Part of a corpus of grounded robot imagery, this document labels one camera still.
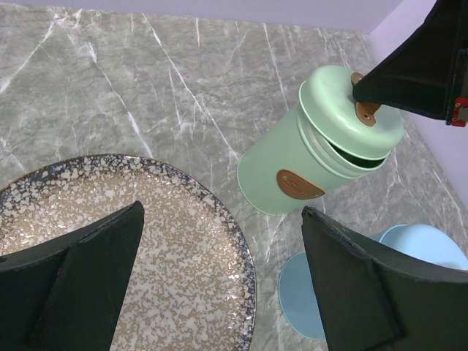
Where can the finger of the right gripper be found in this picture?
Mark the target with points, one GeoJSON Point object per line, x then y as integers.
{"type": "Point", "coordinates": [423, 75]}

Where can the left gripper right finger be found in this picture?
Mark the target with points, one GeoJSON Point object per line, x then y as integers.
{"type": "Point", "coordinates": [371, 297]}

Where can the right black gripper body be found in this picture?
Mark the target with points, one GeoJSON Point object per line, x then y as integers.
{"type": "Point", "coordinates": [456, 99]}

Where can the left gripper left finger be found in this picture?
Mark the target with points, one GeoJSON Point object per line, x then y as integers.
{"type": "Point", "coordinates": [67, 293]}

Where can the green lid brown handle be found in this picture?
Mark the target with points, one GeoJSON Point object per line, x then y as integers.
{"type": "Point", "coordinates": [326, 99]}

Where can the blue lid brown handle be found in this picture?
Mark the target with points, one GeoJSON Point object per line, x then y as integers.
{"type": "Point", "coordinates": [425, 243]}

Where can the blue cylindrical container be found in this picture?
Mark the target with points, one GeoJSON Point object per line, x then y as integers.
{"type": "Point", "coordinates": [297, 299]}

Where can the speckled ceramic plate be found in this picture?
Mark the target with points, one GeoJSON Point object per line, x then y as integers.
{"type": "Point", "coordinates": [193, 282]}

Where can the green cylindrical container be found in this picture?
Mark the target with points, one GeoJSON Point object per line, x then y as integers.
{"type": "Point", "coordinates": [292, 164]}

